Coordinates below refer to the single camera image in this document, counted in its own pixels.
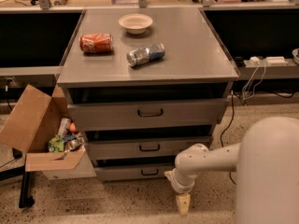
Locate black power cable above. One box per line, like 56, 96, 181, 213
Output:
220, 91, 237, 186

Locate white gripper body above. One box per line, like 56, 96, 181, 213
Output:
170, 168, 197, 194

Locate orange fruit in box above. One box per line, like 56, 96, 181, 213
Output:
69, 122, 78, 133

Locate crushed silver can in box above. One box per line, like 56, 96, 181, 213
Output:
65, 137, 84, 151

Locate green snack bag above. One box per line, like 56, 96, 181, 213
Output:
48, 134, 64, 153

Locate white power strip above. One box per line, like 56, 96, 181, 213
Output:
248, 56, 288, 67

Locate grey drawer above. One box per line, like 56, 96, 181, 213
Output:
86, 136, 212, 161
94, 164, 173, 182
67, 99, 227, 131

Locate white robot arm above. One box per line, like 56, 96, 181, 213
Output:
164, 117, 299, 224

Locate blue silver soda can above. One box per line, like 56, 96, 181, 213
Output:
126, 43, 165, 67

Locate white cables on wall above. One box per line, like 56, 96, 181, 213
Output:
241, 61, 268, 105

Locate white paper bowl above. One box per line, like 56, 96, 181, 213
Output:
119, 14, 153, 35

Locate black stand leg left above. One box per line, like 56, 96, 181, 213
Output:
0, 166, 35, 208

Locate grey drawer cabinet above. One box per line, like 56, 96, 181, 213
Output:
58, 7, 238, 169

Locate red soda can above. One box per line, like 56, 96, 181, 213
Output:
79, 33, 113, 53

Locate open cardboard box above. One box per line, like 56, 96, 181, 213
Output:
0, 85, 95, 180

